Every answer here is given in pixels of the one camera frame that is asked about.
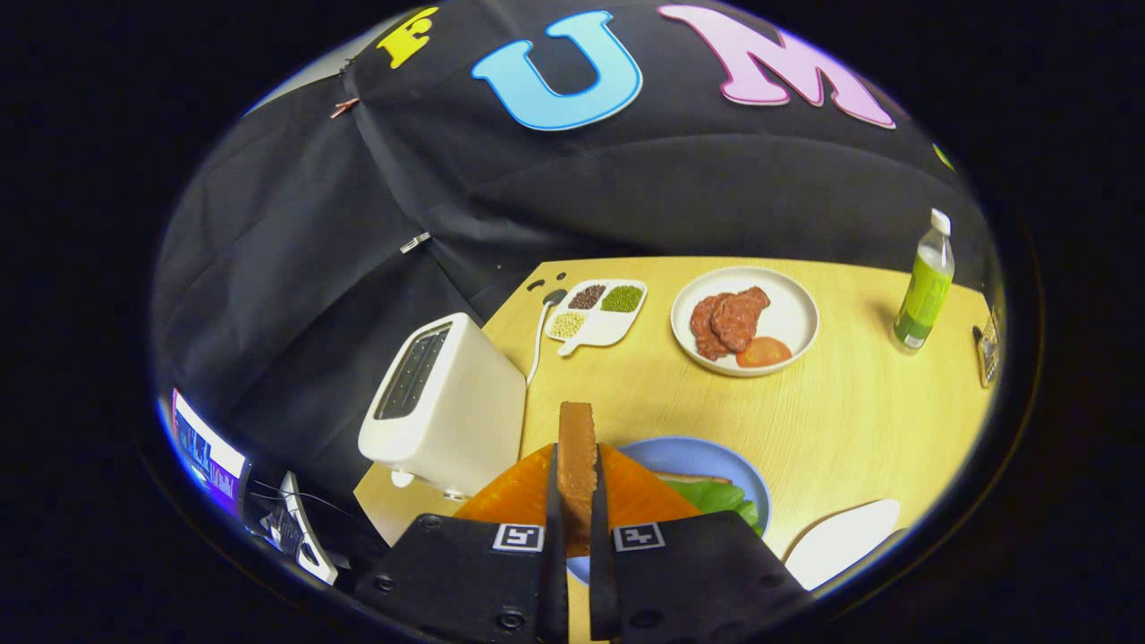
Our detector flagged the white irregular plate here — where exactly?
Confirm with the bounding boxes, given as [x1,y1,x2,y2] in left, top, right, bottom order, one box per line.
[785,498,902,591]

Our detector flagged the green label plastic bottle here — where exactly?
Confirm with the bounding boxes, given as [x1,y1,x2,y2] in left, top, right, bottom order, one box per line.
[890,208,956,354]

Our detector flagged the computer monitor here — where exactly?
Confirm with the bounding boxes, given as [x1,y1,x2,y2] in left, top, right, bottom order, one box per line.
[170,389,248,515]

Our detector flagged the red tomato slice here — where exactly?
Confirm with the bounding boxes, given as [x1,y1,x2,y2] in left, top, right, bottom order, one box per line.
[735,336,793,369]

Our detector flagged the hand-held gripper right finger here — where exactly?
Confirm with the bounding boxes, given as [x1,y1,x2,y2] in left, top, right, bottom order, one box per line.
[588,445,810,642]

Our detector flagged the green lettuce leaf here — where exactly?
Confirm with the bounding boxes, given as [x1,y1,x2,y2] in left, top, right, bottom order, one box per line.
[662,479,761,538]

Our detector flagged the white toaster cable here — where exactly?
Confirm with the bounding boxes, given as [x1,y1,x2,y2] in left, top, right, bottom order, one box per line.
[526,289,568,387]

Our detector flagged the brown toast slice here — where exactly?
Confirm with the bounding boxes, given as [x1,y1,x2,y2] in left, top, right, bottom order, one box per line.
[557,402,598,557]

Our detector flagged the white angular stand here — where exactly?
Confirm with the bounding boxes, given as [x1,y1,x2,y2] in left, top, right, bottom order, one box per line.
[276,471,341,587]

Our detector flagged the white divided seed dish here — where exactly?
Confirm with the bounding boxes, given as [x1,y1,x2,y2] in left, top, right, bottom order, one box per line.
[544,279,648,357]

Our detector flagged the white round plate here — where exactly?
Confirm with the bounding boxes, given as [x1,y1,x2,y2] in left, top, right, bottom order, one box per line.
[670,267,820,377]

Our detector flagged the wire mesh basket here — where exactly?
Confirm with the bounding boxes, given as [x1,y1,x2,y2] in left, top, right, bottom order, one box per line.
[972,309,1003,388]

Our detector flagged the blue round plate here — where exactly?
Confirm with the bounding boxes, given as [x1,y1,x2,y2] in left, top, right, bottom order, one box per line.
[568,436,772,587]

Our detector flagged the black backdrop cloth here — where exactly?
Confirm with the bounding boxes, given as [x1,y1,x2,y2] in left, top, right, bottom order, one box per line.
[152,0,998,502]

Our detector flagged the brown meat slice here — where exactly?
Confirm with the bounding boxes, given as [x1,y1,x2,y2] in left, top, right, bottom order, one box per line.
[711,286,771,352]
[689,293,733,361]

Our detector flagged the white toaster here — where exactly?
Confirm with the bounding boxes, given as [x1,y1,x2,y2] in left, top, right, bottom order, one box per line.
[358,312,528,499]

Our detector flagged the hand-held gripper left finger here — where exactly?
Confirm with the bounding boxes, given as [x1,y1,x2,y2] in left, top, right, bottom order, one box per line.
[353,443,569,644]

